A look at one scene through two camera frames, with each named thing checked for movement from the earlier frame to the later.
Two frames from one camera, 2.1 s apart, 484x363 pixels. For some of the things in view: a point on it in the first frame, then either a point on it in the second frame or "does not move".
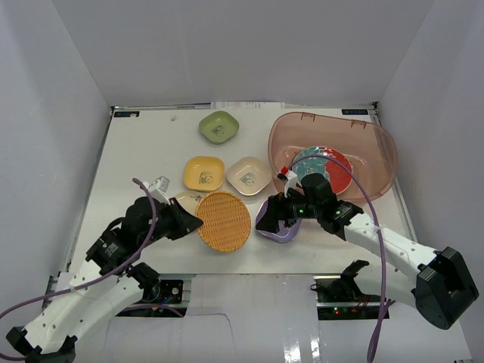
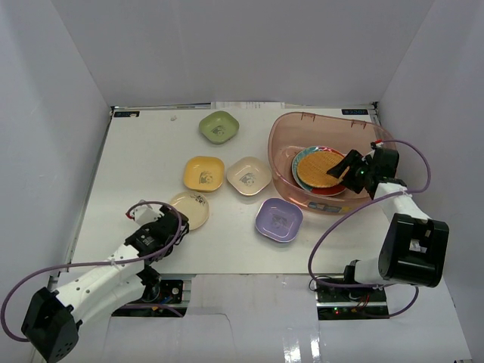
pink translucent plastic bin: (372, 150) does not move
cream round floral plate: (189, 200) does not move
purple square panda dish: (285, 234) does not move
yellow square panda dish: (203, 173) does not move
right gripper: (277, 209) → (353, 159)
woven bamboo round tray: (227, 221) → (313, 167)
